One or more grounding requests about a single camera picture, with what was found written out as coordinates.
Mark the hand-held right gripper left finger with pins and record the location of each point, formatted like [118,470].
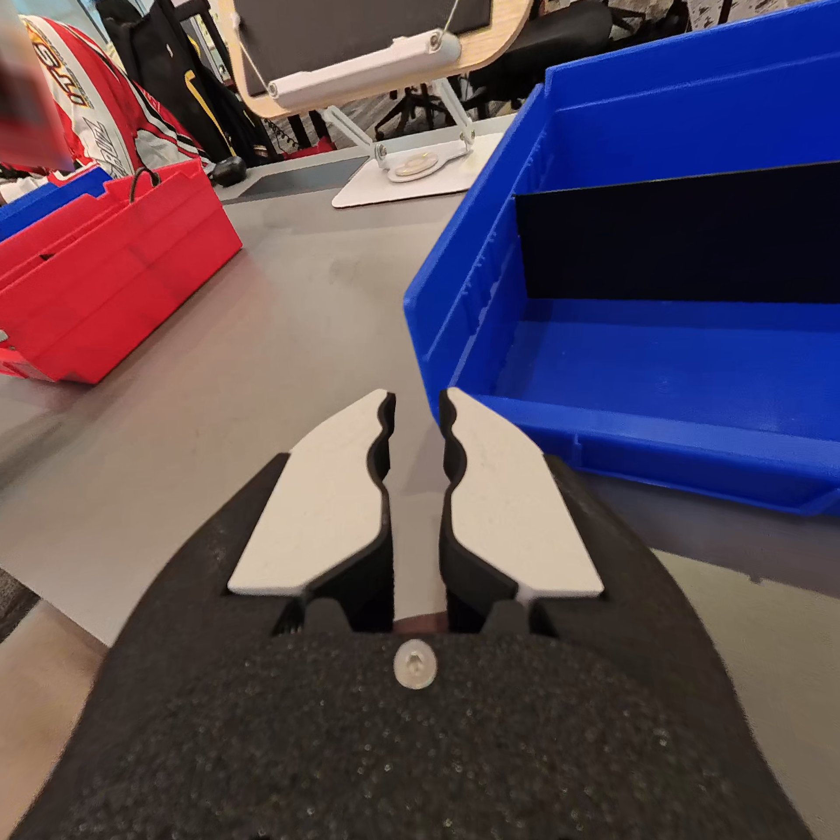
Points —
[315,518]

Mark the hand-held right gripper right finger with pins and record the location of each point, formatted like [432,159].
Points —
[518,518]

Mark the blue plastic bin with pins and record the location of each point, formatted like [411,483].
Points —
[623,407]

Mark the red plastic bin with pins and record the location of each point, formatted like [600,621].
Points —
[131,275]

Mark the black divider of blue bin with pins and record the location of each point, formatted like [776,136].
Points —
[676,236]

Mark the black round object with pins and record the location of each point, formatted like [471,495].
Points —
[229,172]

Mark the black yellow-striped jacket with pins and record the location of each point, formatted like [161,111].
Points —
[170,59]

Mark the black board on white stand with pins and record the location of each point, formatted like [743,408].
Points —
[512,26]

